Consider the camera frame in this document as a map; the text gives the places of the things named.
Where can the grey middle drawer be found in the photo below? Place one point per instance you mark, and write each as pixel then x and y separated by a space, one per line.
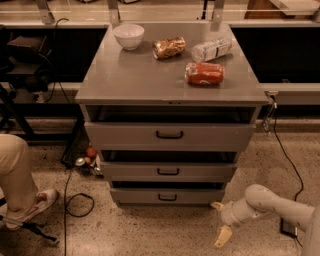
pixel 168 172

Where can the white ceramic bowl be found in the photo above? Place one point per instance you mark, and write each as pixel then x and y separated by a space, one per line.
pixel 129 36

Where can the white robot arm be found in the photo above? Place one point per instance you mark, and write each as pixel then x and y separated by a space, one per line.
pixel 259 201

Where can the pile of toy food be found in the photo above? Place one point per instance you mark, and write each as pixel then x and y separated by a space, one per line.
pixel 89 164

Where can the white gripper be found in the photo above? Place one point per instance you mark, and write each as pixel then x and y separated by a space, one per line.
pixel 227 214

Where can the person leg beige trousers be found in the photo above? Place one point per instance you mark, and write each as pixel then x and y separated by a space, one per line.
pixel 16 180

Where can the grey bottom drawer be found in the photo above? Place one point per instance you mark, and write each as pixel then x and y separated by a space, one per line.
pixel 166 196

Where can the white red sneaker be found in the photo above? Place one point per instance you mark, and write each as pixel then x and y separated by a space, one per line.
pixel 43 200

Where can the black tripod leg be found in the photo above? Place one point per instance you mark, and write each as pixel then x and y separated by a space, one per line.
pixel 29 226

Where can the metal clamp bracket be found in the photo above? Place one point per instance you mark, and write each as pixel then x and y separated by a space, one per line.
pixel 271 109

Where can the red soda can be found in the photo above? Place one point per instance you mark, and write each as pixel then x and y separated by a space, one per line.
pixel 200 73

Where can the grey drawer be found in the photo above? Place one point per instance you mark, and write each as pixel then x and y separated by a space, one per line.
pixel 169 136
pixel 166 196
pixel 168 172

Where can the grey metal drawer cabinet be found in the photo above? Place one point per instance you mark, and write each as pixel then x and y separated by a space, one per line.
pixel 133 87

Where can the grey top drawer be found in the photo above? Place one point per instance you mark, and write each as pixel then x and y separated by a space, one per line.
pixel 169 136

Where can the black camera equipment stand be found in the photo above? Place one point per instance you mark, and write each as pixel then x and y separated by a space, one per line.
pixel 24 65

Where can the gold crumpled snack can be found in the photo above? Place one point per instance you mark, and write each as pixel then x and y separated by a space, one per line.
pixel 166 48

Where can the black power adapter brick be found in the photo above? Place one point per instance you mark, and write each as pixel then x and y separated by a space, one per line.
pixel 288 229

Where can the clear plastic water bottle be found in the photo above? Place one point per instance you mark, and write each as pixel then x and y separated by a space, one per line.
pixel 210 50

